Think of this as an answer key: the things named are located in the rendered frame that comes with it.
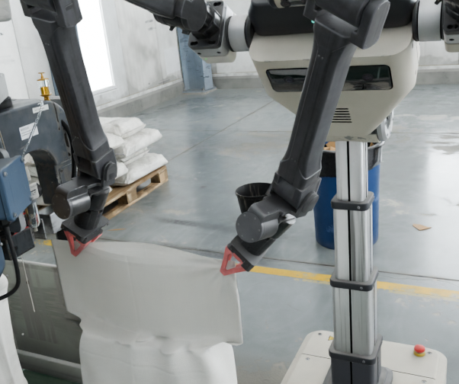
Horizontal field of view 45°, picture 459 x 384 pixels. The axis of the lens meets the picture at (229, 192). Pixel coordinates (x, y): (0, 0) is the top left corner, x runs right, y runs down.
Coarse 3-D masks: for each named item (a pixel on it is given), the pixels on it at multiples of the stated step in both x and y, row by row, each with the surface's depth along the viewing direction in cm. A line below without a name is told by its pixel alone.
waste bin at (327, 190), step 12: (324, 156) 319; (372, 156) 318; (324, 168) 322; (372, 168) 322; (324, 180) 327; (372, 180) 325; (324, 192) 330; (336, 192) 325; (324, 204) 333; (372, 204) 331; (324, 216) 337; (372, 216) 334; (324, 228) 340; (372, 228) 337; (324, 240) 344
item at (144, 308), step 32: (64, 256) 134; (96, 256) 127; (128, 256) 121; (160, 256) 126; (192, 256) 119; (64, 288) 138; (96, 288) 132; (128, 288) 124; (160, 288) 121; (192, 288) 119; (224, 288) 117; (96, 320) 136; (128, 320) 128; (160, 320) 124; (192, 320) 122; (224, 320) 120; (96, 352) 131; (128, 352) 126; (160, 352) 122; (192, 352) 121; (224, 352) 126
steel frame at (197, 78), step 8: (184, 40) 961; (184, 48) 964; (184, 56) 966; (192, 56) 965; (184, 64) 968; (192, 64) 971; (200, 64) 964; (208, 64) 965; (184, 72) 969; (192, 72) 976; (200, 72) 970; (208, 72) 967; (184, 80) 972; (192, 80) 982; (200, 80) 975; (208, 80) 969; (56, 88) 693; (184, 88) 972; (192, 88) 987; (200, 88) 981; (208, 88) 970; (216, 88) 986
